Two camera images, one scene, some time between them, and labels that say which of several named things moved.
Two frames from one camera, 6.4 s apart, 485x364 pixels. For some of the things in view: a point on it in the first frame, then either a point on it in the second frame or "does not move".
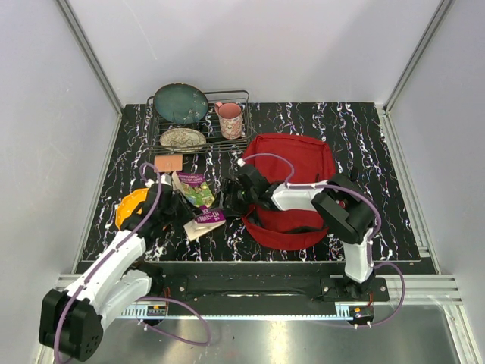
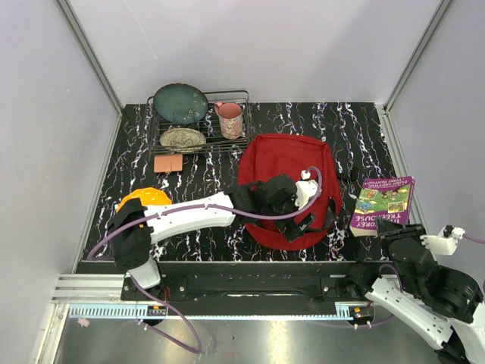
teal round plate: (180, 103) does not move
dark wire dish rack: (225, 127) does not move
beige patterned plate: (183, 139) does not move
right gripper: (229, 188) to (384, 227)
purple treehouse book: (199, 195) to (385, 198)
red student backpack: (292, 159) does not move
